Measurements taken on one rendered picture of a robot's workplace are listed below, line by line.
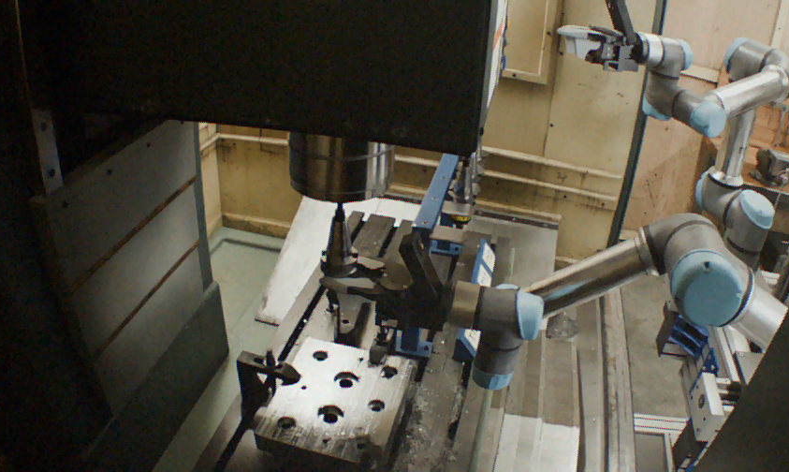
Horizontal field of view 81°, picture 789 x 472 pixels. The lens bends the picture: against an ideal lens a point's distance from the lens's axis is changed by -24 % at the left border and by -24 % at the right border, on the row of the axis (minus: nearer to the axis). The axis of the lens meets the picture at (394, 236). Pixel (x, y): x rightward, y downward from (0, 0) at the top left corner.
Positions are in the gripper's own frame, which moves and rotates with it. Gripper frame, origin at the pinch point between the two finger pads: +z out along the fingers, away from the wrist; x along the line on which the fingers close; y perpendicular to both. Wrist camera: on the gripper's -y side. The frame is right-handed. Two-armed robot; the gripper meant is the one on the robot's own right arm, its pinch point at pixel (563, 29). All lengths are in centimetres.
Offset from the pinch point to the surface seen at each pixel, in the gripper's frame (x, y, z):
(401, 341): 0, 71, 28
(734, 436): -69, 37, 3
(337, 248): -17, 34, 46
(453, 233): -3.2, 42.0, 20.5
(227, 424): -17, 74, 69
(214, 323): 32, 86, 71
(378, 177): -22, 20, 42
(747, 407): -68, 33, 3
